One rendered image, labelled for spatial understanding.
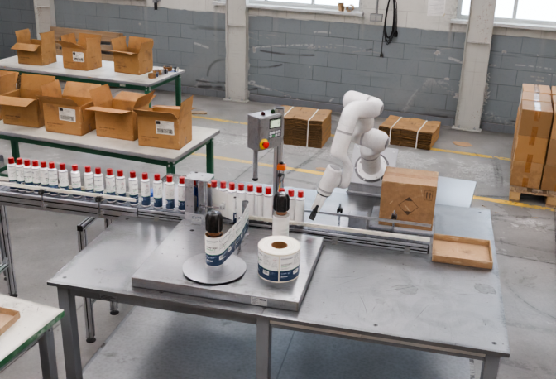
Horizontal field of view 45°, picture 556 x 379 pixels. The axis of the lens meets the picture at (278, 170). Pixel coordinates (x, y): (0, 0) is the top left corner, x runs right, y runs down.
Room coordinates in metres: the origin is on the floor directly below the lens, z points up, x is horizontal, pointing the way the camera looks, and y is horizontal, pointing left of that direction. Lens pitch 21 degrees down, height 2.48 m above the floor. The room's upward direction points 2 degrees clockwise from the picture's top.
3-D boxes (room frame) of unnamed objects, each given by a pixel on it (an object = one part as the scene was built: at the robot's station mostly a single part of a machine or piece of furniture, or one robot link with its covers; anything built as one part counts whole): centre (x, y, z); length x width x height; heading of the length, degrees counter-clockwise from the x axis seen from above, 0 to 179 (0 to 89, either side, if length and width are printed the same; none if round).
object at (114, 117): (5.22, 1.26, 0.96); 0.53 x 0.45 x 0.37; 162
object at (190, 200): (3.40, 0.42, 1.01); 0.14 x 0.13 x 0.26; 77
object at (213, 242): (2.85, 0.29, 1.04); 0.09 x 0.09 x 0.29
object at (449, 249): (3.18, -0.98, 0.85); 0.30 x 0.26 x 0.04; 77
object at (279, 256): (2.84, -0.02, 0.95); 0.20 x 0.20 x 0.14
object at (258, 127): (3.51, 0.08, 1.38); 0.17 x 0.10 x 0.19; 132
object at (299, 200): (3.37, -0.13, 0.98); 0.05 x 0.05 x 0.20
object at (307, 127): (7.62, -0.25, 0.16); 0.65 x 0.54 x 0.32; 75
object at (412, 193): (3.55, -0.75, 0.99); 0.30 x 0.24 x 0.27; 76
